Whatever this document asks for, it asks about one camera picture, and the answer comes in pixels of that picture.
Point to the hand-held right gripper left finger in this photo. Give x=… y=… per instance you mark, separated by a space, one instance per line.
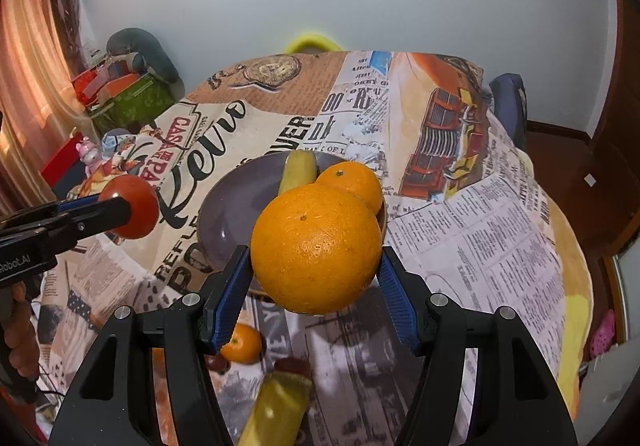
x=229 y=298

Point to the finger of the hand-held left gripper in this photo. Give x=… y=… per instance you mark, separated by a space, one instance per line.
x=82 y=202
x=102 y=216

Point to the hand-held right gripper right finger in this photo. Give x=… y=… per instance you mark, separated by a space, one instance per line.
x=396 y=298

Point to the red tomato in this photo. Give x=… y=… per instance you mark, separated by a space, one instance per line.
x=137 y=198

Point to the purple bowl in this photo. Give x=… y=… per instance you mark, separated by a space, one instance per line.
x=232 y=221

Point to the large orange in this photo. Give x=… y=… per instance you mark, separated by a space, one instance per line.
x=315 y=251

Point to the person's left hand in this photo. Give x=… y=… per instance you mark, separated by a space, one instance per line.
x=20 y=341

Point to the flat red box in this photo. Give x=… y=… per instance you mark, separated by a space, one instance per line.
x=62 y=163

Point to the small tangerine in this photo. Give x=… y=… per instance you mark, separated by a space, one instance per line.
x=245 y=343

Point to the pink toy figure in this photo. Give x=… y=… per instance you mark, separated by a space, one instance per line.
x=90 y=153

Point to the dark red jujube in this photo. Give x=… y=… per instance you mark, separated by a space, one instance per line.
x=218 y=364
x=292 y=366

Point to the printed newspaper tablecloth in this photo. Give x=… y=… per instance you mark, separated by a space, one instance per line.
x=475 y=236

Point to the green patterned bag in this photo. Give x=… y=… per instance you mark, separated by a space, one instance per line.
x=137 y=100

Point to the red gift box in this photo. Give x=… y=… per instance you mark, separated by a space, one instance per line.
x=92 y=83

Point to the long yellow banana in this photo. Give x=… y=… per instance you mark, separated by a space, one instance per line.
x=277 y=408

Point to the medium orange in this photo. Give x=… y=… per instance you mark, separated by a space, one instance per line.
x=352 y=186

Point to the orange curtain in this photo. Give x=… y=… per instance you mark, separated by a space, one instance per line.
x=35 y=65

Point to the short yellow-green banana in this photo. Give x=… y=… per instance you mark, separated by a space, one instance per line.
x=298 y=170

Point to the grey neck pillow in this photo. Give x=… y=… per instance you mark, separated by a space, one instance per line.
x=157 y=50

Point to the yellow undercloth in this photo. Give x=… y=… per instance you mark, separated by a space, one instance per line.
x=575 y=286

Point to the pink clog shoe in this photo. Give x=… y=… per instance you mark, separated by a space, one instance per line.
x=602 y=333

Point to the dark blue chair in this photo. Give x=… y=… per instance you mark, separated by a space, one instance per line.
x=510 y=100

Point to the yellow chair back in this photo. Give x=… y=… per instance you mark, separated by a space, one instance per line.
x=312 y=39

